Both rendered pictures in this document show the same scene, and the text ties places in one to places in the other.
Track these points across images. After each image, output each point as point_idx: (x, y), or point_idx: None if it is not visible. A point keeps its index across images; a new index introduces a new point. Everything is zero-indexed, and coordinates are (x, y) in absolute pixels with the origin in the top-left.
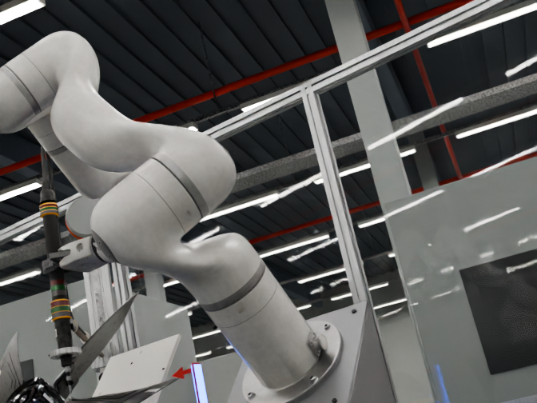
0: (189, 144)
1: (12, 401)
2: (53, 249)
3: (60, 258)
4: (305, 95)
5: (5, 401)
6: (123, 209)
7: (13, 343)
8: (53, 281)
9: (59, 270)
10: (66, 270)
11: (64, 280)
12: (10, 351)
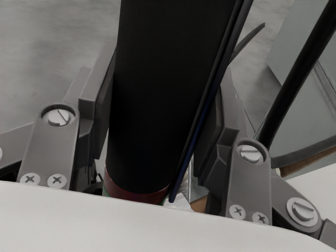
0: None
1: (98, 193)
2: (129, 20)
3: (160, 106)
4: None
5: (93, 184)
6: None
7: (242, 44)
8: (105, 170)
9: (130, 160)
10: (195, 161)
11: (152, 195)
12: (232, 54)
